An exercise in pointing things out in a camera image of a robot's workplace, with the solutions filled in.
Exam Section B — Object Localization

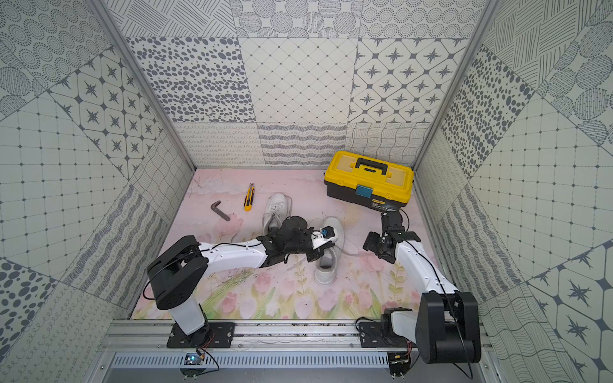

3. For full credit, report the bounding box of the white sneaker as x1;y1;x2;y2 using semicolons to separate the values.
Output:
263;193;292;235
314;216;345;286

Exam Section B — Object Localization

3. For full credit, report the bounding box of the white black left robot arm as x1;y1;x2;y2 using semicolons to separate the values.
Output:
142;216;344;349

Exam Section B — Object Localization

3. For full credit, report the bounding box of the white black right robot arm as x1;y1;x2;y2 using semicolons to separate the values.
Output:
354;212;481;379

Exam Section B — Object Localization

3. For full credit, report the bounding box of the yellow black plastic toolbox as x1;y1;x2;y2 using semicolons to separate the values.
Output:
324;151;414;212

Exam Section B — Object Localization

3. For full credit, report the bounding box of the yellow black utility knife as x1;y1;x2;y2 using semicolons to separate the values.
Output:
244;183;255;212

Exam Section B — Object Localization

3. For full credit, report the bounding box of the dark metal hex key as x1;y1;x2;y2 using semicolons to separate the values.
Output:
211;200;231;222

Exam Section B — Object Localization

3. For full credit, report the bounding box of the pink floral table mat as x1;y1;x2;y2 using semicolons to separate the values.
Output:
165;169;420;320

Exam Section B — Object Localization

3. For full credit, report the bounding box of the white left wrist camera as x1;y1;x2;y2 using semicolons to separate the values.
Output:
311;226;338;250

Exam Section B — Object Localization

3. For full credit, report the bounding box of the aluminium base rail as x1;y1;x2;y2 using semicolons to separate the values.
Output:
100;318;494;370

